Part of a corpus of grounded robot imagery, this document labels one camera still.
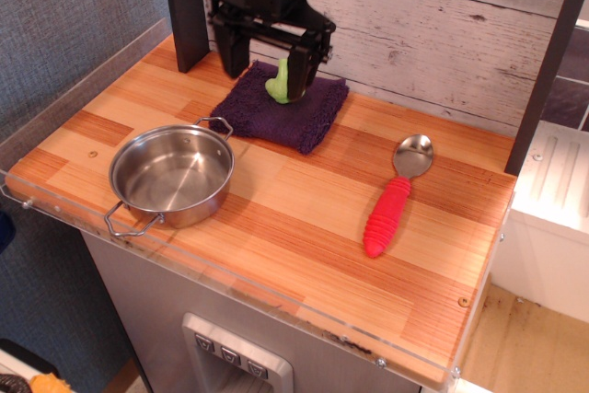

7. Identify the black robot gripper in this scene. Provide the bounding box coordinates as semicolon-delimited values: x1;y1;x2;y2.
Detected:
209;0;336;102

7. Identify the green toy vegetable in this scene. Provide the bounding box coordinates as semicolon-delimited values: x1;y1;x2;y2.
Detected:
265;59;290;105

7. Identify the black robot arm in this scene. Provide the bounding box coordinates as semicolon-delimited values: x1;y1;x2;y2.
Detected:
210;0;336;104

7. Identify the purple folded cloth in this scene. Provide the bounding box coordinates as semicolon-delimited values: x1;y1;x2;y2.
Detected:
210;61;349;155

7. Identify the stainless steel pot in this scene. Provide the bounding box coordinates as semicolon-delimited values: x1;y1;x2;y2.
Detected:
104;117;235;237

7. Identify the clear acrylic edge guard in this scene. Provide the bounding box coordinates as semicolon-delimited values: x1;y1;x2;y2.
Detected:
1;172;460;392

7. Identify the grey toy fridge cabinet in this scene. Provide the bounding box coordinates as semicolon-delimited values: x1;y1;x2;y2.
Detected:
83;233;420;392

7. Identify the silver dispenser button panel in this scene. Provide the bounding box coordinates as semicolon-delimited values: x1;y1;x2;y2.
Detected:
182;313;295;392

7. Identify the white toy sink unit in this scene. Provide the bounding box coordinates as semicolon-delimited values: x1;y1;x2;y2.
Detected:
489;19;589;325

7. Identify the orange object bottom left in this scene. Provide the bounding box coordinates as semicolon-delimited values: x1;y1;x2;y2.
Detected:
29;373;73;393

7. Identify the dark left support post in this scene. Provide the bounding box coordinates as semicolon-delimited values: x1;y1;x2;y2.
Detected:
167;0;210;73

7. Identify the dark support post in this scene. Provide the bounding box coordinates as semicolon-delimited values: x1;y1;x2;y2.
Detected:
504;0;584;176
167;0;210;73

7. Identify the red handled metal spoon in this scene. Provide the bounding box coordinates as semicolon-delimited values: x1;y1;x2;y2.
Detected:
363;134;433;258

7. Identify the dark right support post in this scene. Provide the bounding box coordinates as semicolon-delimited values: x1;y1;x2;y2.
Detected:
504;0;584;176

